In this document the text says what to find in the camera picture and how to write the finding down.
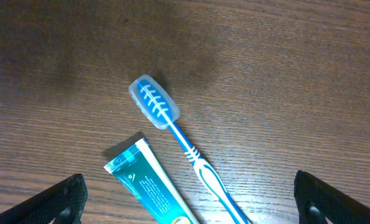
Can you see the blue white toothbrush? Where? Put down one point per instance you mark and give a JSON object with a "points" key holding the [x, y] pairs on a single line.
{"points": [[160, 109]]}

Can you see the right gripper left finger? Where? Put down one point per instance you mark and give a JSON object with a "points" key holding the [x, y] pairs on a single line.
{"points": [[64, 202]]}

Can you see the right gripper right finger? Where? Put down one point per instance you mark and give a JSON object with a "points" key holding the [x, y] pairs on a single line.
{"points": [[318, 202]]}

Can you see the green toothpaste tube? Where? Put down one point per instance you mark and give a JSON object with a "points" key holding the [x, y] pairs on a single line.
{"points": [[139, 171]]}

